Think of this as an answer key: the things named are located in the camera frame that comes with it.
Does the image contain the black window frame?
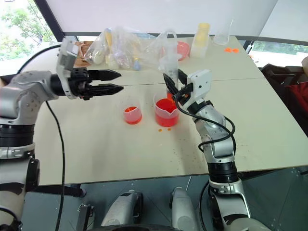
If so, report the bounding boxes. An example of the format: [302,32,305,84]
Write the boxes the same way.
[33,0,65,43]

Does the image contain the small clear cup red liquid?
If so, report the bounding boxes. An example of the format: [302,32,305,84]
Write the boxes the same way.
[123,96,143,125]

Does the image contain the clear bottle yellow contents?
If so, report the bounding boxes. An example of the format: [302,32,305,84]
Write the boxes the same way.
[189,23,210,59]

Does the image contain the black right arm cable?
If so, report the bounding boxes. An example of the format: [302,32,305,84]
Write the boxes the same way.
[174,92,236,153]

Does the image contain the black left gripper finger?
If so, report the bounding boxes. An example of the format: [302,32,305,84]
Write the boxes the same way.
[84,83,125,98]
[87,69,122,82]

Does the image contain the black metal bracket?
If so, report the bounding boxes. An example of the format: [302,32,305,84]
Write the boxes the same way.
[76,204,94,231]

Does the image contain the silver left robot leg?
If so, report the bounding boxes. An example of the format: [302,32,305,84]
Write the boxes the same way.
[100,189,143,227]

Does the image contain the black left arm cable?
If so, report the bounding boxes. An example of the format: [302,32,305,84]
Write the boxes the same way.
[17,44,66,231]

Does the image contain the empty clear measuring beaker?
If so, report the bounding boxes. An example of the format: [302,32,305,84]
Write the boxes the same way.
[213,19,234,46]

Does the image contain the empty clear plastic bag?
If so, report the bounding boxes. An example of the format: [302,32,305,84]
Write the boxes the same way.
[141,30,179,71]

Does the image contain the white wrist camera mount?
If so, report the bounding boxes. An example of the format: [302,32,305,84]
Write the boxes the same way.
[55,38,80,100]
[184,69,213,109]

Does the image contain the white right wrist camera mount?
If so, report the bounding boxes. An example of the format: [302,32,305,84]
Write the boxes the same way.
[184,69,213,109]

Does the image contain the large clear beaker red liquid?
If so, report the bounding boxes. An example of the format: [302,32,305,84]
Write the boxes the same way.
[153,92,180,128]

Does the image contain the clear plastic bag with items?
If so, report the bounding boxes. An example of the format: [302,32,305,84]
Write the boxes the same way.
[83,26,143,71]

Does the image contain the black table frame bar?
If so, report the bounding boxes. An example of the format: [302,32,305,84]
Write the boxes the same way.
[33,184,87,197]

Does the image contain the large clear plastic syringe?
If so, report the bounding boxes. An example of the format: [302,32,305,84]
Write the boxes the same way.
[159,30,181,97]

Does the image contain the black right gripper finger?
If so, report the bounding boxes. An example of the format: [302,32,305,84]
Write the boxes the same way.
[163,73,179,95]
[178,69,189,87]

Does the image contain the pink plastic bowl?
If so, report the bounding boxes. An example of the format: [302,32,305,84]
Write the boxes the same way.
[176,41,190,61]

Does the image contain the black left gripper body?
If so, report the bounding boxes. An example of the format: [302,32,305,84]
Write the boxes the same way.
[67,68,93,101]

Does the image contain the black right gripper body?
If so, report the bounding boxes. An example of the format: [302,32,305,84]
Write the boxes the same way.
[175,82,195,108]

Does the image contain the black chair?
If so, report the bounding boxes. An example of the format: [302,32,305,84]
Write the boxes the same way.
[260,56,308,137]

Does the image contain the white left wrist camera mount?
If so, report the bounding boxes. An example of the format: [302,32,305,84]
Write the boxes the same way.
[55,38,80,100]

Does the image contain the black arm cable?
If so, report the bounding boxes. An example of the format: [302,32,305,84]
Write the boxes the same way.
[174,92,236,153]
[17,44,66,231]

